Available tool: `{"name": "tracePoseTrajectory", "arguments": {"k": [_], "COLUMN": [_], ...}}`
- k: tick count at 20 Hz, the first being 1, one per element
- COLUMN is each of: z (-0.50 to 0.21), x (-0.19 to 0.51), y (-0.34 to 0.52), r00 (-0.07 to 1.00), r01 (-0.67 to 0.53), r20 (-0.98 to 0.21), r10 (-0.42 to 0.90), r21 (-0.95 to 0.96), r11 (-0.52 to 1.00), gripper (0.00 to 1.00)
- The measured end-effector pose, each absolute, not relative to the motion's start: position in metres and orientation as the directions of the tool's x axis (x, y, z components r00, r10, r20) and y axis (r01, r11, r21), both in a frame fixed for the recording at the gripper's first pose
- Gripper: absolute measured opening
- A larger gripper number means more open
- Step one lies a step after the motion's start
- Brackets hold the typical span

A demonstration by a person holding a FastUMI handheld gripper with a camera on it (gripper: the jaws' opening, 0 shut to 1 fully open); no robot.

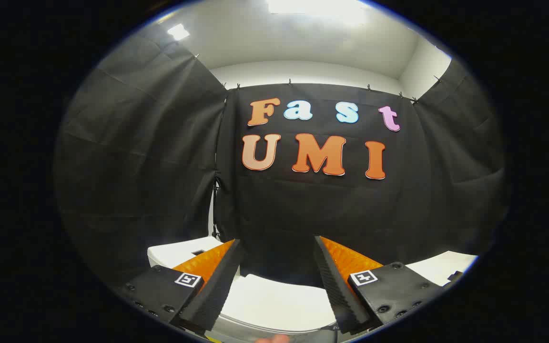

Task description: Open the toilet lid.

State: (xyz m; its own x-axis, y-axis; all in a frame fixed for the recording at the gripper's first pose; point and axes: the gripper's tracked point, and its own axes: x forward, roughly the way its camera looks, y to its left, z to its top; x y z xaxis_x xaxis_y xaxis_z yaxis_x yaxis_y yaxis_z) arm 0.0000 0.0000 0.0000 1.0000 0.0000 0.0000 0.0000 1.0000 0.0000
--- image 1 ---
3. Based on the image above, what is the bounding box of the small ceiling light panel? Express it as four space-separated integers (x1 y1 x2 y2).
167 24 190 41

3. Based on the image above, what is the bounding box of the white drawer cabinet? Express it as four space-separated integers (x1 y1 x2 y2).
406 251 478 287

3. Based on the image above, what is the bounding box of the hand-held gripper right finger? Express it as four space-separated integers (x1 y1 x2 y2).
314 236 445 334

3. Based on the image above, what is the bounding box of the white toilet tank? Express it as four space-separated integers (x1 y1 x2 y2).
147 236 225 269

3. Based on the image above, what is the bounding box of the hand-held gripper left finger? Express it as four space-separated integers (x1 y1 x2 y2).
115 239 245 332

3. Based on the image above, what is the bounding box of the black backdrop cloth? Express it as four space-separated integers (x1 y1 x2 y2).
54 24 511 291

